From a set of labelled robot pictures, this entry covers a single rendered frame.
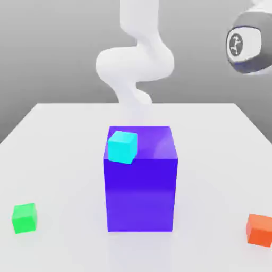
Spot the small cyan cube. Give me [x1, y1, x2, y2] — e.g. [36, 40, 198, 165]
[107, 130, 138, 165]

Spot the small green cube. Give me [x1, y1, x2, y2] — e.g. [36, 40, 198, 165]
[11, 202, 38, 235]

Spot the small orange cube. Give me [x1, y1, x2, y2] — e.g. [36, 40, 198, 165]
[246, 213, 272, 248]

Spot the large purple box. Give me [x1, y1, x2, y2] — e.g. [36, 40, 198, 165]
[103, 125, 179, 233]

